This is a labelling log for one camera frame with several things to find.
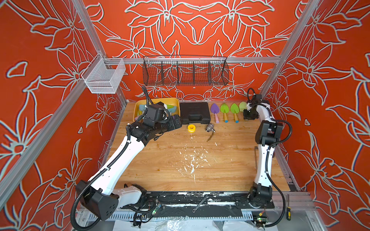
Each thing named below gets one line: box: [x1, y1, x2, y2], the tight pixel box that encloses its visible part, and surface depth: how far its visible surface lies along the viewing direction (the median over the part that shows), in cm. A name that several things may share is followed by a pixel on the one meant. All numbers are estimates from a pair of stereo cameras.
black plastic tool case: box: [179, 102, 212, 125], surface depth 106 cm
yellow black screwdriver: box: [286, 206, 292, 221], surface depth 70 cm
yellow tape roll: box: [187, 124, 197, 134], surface depth 102 cm
